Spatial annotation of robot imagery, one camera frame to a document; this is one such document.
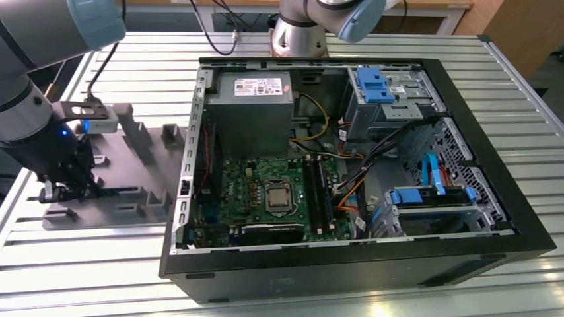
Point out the metal disk bay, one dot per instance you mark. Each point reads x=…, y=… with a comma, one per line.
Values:
x=440, y=214

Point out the metal drive cage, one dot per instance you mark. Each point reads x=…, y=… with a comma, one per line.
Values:
x=396, y=114

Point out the black PC case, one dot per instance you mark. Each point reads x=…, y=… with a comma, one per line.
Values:
x=308, y=274

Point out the blue disk carrier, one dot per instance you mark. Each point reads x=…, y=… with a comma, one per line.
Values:
x=407, y=197

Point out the grey power supply unit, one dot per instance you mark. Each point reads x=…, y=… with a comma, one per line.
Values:
x=247, y=125

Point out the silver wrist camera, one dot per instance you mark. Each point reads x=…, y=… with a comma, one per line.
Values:
x=103, y=123

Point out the black graphics card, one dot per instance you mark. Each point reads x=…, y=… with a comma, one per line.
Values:
x=274, y=232

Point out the grey parts rack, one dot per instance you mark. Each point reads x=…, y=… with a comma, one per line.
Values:
x=123, y=165

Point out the blue drive carrier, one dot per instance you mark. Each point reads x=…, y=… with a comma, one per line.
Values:
x=372, y=89

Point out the wooden cabinet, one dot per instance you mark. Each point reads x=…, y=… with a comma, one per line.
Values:
x=520, y=26

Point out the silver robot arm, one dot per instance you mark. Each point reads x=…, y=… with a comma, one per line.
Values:
x=27, y=99

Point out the silver CPU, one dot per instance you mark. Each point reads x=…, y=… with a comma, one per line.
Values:
x=278, y=198

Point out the white framed desk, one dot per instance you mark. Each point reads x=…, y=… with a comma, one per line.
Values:
x=451, y=20

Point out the black RAM slot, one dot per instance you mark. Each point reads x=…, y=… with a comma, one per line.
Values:
x=311, y=195

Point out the green motherboard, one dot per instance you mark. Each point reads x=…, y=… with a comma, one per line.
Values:
x=240, y=211

